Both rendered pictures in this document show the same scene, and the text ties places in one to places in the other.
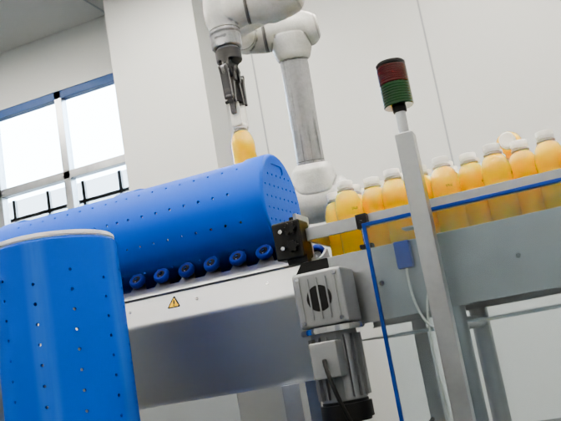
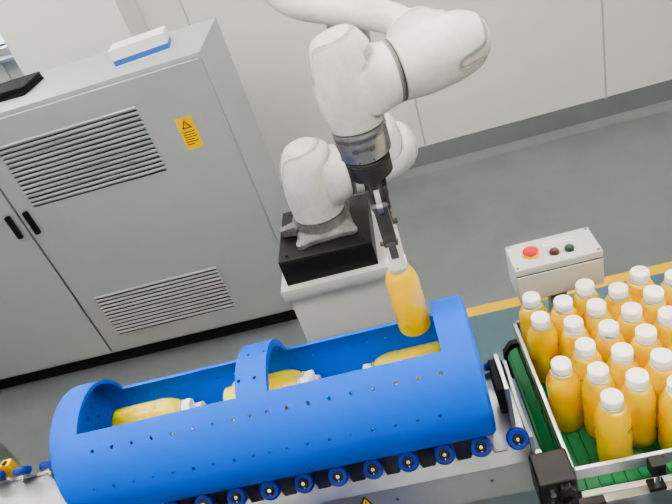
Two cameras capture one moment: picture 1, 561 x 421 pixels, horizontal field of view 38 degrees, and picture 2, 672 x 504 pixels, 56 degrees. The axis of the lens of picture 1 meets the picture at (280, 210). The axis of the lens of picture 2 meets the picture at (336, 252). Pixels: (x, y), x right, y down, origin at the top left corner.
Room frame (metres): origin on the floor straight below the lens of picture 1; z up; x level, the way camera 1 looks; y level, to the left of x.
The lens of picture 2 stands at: (1.28, 0.34, 2.06)
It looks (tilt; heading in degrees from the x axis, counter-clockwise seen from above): 34 degrees down; 350
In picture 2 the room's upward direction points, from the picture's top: 20 degrees counter-clockwise
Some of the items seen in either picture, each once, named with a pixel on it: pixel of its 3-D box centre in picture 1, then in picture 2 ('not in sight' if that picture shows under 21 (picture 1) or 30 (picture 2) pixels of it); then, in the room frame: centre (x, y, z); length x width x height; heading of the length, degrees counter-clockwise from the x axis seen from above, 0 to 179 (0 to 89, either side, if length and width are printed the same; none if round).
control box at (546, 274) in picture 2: not in sight; (553, 264); (2.31, -0.33, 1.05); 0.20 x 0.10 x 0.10; 71
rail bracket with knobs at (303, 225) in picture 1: (294, 244); (554, 480); (1.90, -0.02, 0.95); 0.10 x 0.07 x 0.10; 161
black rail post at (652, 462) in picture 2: (364, 230); (656, 473); (1.82, -0.18, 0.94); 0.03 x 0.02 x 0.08; 71
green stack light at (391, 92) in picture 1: (396, 95); not in sight; (1.64, -0.28, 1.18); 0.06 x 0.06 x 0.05
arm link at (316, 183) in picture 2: not in sight; (312, 176); (2.86, 0.05, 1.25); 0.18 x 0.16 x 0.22; 85
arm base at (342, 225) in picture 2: not in sight; (315, 220); (2.86, 0.08, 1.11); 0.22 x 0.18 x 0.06; 77
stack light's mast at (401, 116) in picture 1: (396, 98); not in sight; (1.64, -0.28, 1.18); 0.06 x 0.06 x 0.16
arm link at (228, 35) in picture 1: (226, 41); (362, 140); (2.20, 0.07, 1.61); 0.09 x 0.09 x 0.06
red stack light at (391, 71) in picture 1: (392, 75); not in sight; (1.64, -0.28, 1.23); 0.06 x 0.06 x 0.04
